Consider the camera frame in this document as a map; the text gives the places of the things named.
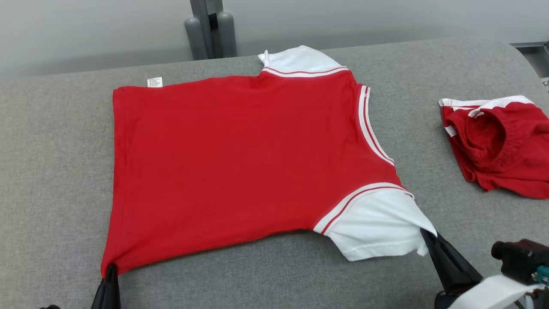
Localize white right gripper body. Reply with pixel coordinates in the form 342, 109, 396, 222
433, 275, 542, 309

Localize grey fabric padded surface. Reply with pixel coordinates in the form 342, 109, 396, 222
0, 36, 549, 309

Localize red jersey with white sleeves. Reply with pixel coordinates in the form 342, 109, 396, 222
100, 45, 438, 279

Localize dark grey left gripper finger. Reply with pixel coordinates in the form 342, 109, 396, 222
108, 264, 122, 309
90, 265, 113, 309

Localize grey metal post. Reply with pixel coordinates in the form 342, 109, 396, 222
184, 0, 238, 61

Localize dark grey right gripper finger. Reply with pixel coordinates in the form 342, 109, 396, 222
420, 228, 472, 296
434, 233, 484, 286

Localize grey metal frame piece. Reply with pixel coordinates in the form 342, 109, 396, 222
510, 40, 549, 88

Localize red shorts with white stripe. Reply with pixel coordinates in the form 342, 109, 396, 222
438, 95, 549, 200

